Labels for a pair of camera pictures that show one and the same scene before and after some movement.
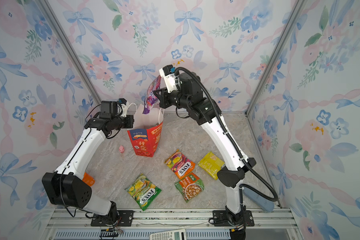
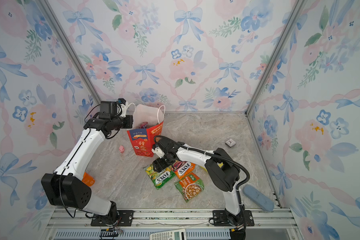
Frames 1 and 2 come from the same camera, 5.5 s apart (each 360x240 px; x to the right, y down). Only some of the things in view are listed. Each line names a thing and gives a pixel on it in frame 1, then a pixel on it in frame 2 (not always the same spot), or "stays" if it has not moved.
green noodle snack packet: x=190 y=186 stays
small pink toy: x=121 y=149 stays
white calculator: x=178 y=234 stays
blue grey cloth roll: x=266 y=204 stays
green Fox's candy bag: x=143 y=191 -> x=160 y=179
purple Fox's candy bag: x=151 y=98 -> x=143 y=125
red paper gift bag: x=147 y=128 stays
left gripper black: x=130 y=119 stays
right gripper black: x=164 y=99 -> x=159 y=166
